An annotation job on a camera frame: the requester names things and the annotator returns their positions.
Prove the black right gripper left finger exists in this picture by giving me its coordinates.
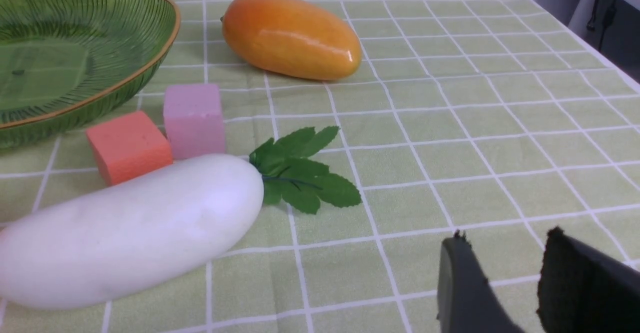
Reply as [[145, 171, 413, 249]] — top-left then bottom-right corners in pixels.
[[436, 230, 523, 333]]

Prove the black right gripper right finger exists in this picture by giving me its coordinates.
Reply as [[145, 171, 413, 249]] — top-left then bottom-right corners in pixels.
[[537, 226, 640, 333]]

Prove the white radish with leaves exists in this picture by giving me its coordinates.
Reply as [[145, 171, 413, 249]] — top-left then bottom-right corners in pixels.
[[0, 126, 362, 310]]

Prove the green checkered tablecloth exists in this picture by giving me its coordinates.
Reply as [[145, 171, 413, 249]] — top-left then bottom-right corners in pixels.
[[1, 0, 640, 333]]

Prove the orange mango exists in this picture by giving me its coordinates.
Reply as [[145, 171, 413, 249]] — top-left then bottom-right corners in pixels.
[[221, 0, 362, 82]]

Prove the pink foam cube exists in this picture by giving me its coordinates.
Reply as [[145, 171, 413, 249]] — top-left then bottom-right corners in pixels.
[[162, 84, 226, 160]]

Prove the salmon foam cube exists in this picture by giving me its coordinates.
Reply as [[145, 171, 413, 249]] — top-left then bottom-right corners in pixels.
[[86, 110, 174, 187]]

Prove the green glass plate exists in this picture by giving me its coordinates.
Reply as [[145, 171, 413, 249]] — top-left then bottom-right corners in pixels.
[[0, 0, 181, 150]]

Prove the black cable in background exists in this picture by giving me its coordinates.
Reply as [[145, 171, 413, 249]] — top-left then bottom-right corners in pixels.
[[586, 0, 626, 51]]

